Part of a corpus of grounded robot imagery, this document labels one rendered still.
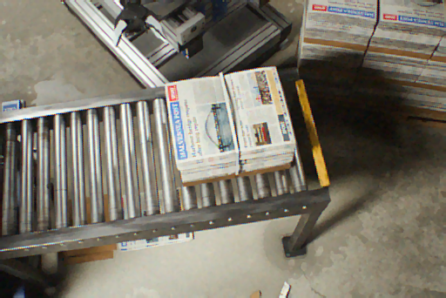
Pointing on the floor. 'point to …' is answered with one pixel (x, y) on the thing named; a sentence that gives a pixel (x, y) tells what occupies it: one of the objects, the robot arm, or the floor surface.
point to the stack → (408, 38)
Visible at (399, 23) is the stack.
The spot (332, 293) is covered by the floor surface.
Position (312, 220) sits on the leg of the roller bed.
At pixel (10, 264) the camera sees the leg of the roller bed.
